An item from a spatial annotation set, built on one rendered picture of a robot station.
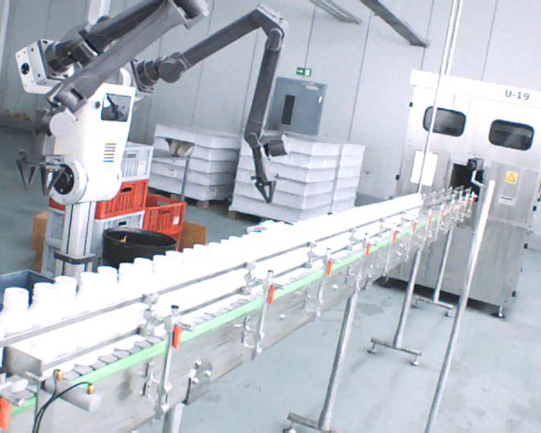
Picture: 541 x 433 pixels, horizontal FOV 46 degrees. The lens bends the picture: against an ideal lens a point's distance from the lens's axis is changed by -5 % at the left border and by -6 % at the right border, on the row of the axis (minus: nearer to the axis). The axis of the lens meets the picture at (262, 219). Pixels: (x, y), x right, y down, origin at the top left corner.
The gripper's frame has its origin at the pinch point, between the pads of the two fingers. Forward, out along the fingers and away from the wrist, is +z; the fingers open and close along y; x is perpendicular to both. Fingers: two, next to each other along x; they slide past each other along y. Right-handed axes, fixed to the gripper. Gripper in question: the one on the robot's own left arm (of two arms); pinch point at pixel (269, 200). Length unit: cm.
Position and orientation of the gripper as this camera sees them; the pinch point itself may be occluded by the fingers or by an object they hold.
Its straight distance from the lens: 230.4
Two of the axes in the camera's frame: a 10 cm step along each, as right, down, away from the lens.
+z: 1.7, 9.9, 0.3
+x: -8.9, 1.4, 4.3
